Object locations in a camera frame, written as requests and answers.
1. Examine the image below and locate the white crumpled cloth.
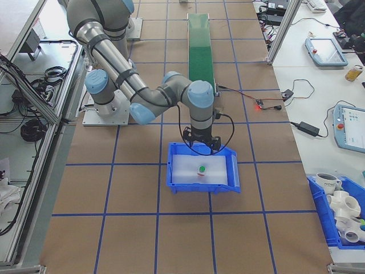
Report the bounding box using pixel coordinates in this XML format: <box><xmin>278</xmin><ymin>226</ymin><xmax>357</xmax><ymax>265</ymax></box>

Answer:
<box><xmin>0</xmin><ymin>156</ymin><xmax>21</xmax><ymax>218</ymax></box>

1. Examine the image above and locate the red black motor wire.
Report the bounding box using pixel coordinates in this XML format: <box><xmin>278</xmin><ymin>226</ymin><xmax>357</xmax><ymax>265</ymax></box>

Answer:
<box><xmin>217</xmin><ymin>83</ymin><xmax>257</xmax><ymax>103</ymax></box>

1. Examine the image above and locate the grey blue teach pendant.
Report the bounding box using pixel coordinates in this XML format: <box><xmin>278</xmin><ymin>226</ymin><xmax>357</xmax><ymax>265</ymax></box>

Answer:
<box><xmin>304</xmin><ymin>37</ymin><xmax>349</xmax><ymax>68</ymax></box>
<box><xmin>330</xmin><ymin>102</ymin><xmax>365</xmax><ymax>152</ymax></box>

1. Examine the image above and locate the V-shaped metal bar frame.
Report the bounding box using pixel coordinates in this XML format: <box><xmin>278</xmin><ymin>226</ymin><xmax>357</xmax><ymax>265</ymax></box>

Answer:
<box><xmin>0</xmin><ymin>0</ymin><xmax>86</xmax><ymax>268</ymax></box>

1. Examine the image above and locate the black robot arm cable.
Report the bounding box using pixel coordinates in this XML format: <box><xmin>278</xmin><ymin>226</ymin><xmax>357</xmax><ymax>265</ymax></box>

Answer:
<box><xmin>176</xmin><ymin>104</ymin><xmax>236</xmax><ymax>157</ymax></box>

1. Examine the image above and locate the black power adapter brick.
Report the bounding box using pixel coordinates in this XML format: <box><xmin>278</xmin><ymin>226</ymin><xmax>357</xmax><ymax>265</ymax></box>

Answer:
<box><xmin>290</xmin><ymin>120</ymin><xmax>321</xmax><ymax>137</ymax></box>

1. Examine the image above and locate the green conveyor belt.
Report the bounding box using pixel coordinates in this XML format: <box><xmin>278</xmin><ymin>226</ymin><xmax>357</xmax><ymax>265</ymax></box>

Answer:
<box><xmin>186</xmin><ymin>13</ymin><xmax>221</xmax><ymax>98</ymax></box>

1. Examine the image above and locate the yellow drink cup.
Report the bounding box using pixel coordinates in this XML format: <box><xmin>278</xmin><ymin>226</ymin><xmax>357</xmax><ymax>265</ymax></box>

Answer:
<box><xmin>344</xmin><ymin>65</ymin><xmax>364</xmax><ymax>82</ymax></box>

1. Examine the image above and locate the black electronic device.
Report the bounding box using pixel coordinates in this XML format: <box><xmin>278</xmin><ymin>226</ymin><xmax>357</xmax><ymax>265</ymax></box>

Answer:
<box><xmin>266</xmin><ymin>0</ymin><xmax>290</xmax><ymax>10</ymax></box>

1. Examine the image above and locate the blue open-front bin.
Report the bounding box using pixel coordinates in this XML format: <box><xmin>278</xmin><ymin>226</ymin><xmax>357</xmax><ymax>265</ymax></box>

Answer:
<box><xmin>165</xmin><ymin>142</ymin><xmax>242</xmax><ymax>195</ymax></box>

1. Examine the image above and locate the thin black looped cable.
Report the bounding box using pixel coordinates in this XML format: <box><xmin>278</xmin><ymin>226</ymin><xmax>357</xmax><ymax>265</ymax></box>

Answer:
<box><xmin>284</xmin><ymin>79</ymin><xmax>315</xmax><ymax>107</ymax></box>

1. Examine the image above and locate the white printed mug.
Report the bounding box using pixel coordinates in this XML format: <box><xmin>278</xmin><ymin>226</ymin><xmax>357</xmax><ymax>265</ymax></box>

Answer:
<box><xmin>315</xmin><ymin>172</ymin><xmax>343</xmax><ymax>192</ymax></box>

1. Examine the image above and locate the blue storage bin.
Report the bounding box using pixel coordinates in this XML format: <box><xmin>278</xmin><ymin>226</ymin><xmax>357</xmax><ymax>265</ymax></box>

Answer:
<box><xmin>306</xmin><ymin>175</ymin><xmax>365</xmax><ymax>251</ymax></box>

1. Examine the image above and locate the black red cable bundle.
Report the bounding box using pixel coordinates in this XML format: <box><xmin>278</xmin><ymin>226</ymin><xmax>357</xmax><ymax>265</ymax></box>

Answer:
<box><xmin>259</xmin><ymin>11</ymin><xmax>279</xmax><ymax>47</ymax></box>

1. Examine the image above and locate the thin black adapter cable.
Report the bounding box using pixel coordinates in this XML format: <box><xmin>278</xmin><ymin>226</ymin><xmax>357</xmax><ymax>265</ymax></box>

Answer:
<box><xmin>317</xmin><ymin>107</ymin><xmax>334</xmax><ymax>138</ymax></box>

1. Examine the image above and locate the white PVC pipe fitting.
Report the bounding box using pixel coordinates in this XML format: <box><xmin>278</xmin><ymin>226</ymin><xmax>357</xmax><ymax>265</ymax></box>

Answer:
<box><xmin>326</xmin><ymin>190</ymin><xmax>361</xmax><ymax>221</ymax></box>
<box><xmin>333</xmin><ymin>216</ymin><xmax>365</xmax><ymax>245</ymax></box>

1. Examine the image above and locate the white square base plate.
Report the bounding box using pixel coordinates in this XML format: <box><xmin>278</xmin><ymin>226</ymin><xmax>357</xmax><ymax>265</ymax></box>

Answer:
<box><xmin>129</xmin><ymin>17</ymin><xmax>143</xmax><ymax>40</ymax></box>
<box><xmin>82</xmin><ymin>88</ymin><xmax>133</xmax><ymax>127</ymax></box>

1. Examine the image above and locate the black cable tangle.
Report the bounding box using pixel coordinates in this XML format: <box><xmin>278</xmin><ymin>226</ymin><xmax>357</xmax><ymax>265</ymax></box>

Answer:
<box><xmin>30</xmin><ymin>78</ymin><xmax>57</xmax><ymax>101</ymax></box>

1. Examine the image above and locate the white keyboard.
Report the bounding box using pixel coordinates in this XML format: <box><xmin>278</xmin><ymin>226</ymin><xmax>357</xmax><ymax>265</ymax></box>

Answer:
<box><xmin>307</xmin><ymin>0</ymin><xmax>327</xmax><ymax>14</ymax></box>

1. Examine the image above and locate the aluminium extrusion post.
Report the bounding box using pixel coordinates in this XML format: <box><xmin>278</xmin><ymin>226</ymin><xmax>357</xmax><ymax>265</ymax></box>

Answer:
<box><xmin>265</xmin><ymin>0</ymin><xmax>299</xmax><ymax>66</ymax></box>

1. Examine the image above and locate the large black power brick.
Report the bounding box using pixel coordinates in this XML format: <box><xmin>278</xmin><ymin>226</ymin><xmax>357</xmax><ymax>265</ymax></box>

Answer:
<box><xmin>263</xmin><ymin>14</ymin><xmax>285</xmax><ymax>25</ymax></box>

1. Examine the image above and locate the black coiled cable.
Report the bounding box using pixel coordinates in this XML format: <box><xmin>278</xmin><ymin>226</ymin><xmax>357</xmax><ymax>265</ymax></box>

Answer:
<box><xmin>19</xmin><ymin>118</ymin><xmax>48</xmax><ymax>143</ymax></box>
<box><xmin>42</xmin><ymin>66</ymin><xmax>68</xmax><ymax>84</ymax></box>

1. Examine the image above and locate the grey metal box device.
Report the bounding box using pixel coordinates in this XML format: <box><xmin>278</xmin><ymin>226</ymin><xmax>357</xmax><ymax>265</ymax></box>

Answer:
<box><xmin>18</xmin><ymin>27</ymin><xmax>44</xmax><ymax>61</ymax></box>

